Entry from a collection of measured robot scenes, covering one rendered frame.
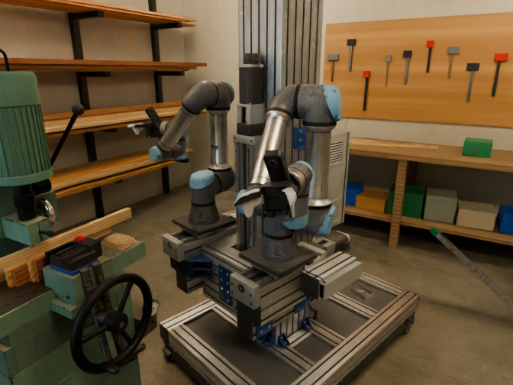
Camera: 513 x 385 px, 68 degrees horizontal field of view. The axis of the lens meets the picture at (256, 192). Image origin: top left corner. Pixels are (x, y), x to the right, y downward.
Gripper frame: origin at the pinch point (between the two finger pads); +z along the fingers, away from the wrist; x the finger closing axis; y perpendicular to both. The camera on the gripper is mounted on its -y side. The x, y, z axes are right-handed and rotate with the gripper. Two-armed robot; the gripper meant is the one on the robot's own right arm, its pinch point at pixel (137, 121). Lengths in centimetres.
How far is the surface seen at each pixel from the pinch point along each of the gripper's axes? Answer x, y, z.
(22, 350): -111, 32, -68
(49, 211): -80, 9, -42
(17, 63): 9, -31, 125
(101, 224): -67, 19, -50
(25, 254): -96, 15, -52
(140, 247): -64, 27, -65
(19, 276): -101, 17, -57
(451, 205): 187, 109, -148
